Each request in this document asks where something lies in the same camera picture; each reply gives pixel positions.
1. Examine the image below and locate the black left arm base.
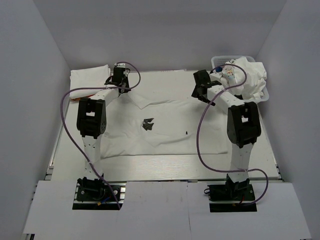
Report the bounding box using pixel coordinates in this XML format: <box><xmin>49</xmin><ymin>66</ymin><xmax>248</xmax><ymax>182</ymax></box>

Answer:
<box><xmin>72</xmin><ymin>177</ymin><xmax>126</xmax><ymax>211</ymax></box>

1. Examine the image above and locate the folded patterned pink t-shirt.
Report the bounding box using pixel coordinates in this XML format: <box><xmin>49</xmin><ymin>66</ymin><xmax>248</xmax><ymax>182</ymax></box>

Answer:
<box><xmin>69</xmin><ymin>94</ymin><xmax>94</xmax><ymax>101</ymax></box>

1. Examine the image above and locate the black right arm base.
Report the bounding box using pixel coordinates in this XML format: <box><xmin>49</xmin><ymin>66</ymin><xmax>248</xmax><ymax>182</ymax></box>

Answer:
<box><xmin>203</xmin><ymin>184</ymin><xmax>257</xmax><ymax>213</ymax></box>

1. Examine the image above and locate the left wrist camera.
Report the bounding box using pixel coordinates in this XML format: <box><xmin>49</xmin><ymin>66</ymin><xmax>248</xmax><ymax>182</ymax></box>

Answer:
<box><xmin>114</xmin><ymin>62</ymin><xmax>126</xmax><ymax>69</ymax></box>

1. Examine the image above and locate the folded white t-shirt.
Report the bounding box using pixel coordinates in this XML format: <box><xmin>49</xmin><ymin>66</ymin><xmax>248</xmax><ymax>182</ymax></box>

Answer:
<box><xmin>69</xmin><ymin>64</ymin><xmax>111</xmax><ymax>100</ymax></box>

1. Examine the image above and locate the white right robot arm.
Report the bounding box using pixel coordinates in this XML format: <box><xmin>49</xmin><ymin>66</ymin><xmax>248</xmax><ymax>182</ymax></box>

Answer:
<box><xmin>191</xmin><ymin>70</ymin><xmax>262</xmax><ymax>200</ymax></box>

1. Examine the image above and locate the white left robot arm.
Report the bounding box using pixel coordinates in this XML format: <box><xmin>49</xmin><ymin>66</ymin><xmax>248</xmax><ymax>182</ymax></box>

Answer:
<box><xmin>76</xmin><ymin>63</ymin><xmax>130</xmax><ymax>180</ymax></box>

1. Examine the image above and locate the white plastic laundry basket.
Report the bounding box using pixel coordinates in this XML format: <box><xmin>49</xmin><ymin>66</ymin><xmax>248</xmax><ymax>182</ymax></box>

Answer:
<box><xmin>210</xmin><ymin>54</ymin><xmax>270</xmax><ymax>103</ymax></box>

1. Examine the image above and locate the white printed t-shirt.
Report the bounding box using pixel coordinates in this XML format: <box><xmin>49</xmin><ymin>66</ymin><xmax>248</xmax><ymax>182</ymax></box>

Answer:
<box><xmin>215</xmin><ymin>56</ymin><xmax>268</xmax><ymax>100</ymax></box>

